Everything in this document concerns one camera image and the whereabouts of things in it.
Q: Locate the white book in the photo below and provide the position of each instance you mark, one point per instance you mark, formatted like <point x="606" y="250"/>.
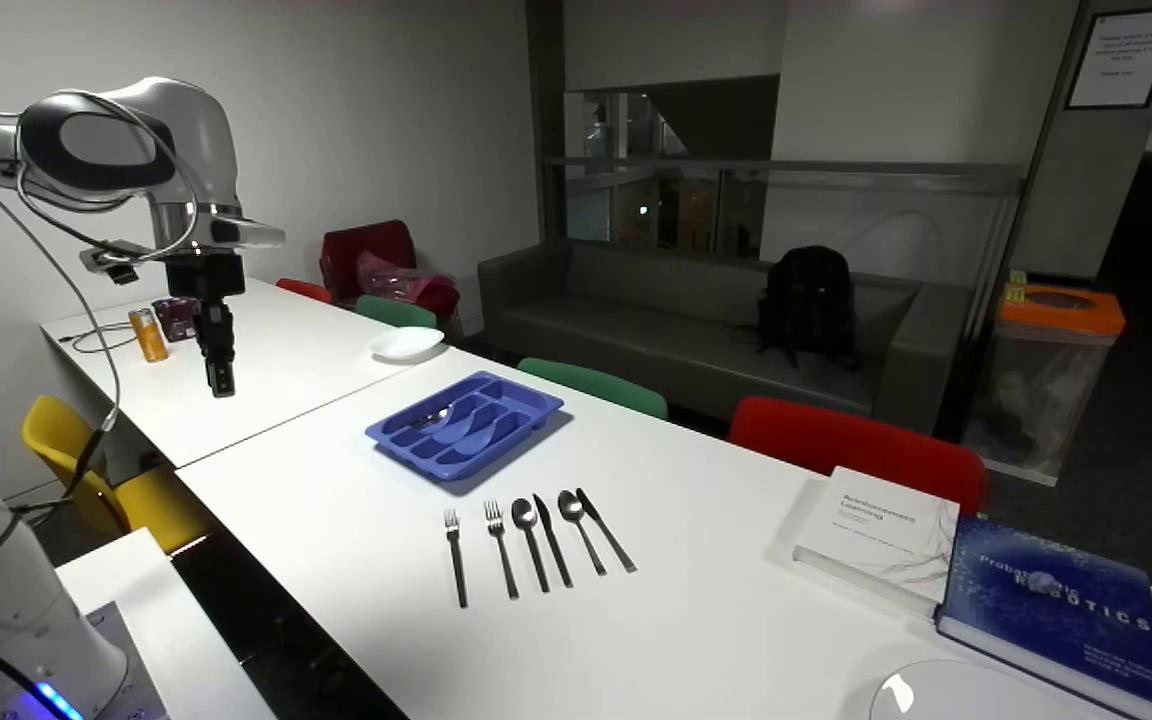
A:
<point x="874" y="533"/>

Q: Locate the black-handled spoon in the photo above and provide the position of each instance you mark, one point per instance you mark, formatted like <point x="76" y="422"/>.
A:
<point x="527" y="522"/>
<point x="572" y="513"/>

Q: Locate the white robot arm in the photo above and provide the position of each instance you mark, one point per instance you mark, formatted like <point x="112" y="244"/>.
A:
<point x="165" y="142"/>

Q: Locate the grey sofa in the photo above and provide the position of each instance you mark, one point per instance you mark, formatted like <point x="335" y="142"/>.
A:
<point x="688" y="329"/>

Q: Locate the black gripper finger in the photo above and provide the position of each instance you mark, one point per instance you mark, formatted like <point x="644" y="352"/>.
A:
<point x="213" y="377"/>
<point x="224" y="377"/>

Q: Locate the yellow chair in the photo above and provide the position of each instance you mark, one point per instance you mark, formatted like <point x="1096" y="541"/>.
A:
<point x="155" y="501"/>

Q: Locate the black-handled knife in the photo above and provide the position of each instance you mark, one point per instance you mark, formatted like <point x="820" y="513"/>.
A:
<point x="589" y="511"/>
<point x="553" y="541"/>

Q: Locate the black backpack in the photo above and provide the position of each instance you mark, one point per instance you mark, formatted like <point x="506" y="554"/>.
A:
<point x="808" y="305"/>

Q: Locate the blue hardcover book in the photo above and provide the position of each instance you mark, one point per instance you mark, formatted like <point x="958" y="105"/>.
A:
<point x="1049" y="610"/>

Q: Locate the blue cutlery tray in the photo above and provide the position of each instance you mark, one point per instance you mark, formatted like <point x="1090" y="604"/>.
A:
<point x="466" y="431"/>

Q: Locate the white plate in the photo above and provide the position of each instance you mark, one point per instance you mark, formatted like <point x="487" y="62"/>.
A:
<point x="410" y="345"/>

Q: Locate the dark red armchair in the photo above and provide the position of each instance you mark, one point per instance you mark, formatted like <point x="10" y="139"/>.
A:
<point x="379" y="263"/>

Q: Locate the green chair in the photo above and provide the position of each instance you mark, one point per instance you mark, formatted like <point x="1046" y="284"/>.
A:
<point x="394" y="312"/>
<point x="600" y="384"/>

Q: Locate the maroon small object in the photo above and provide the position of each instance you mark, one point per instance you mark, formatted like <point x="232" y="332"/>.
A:
<point x="172" y="316"/>

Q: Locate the red chair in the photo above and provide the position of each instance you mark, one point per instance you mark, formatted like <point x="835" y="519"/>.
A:
<point x="826" y="443"/>

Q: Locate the orange-lidded bin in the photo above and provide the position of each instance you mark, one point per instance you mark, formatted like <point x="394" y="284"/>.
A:
<point x="1042" y="366"/>

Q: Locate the wall poster frame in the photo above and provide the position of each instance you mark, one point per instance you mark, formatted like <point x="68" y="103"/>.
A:
<point x="1113" y="62"/>

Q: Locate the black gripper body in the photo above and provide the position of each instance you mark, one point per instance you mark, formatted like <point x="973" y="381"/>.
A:
<point x="208" y="277"/>

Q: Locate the orange small box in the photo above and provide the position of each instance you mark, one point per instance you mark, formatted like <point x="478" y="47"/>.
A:
<point x="150" y="332"/>

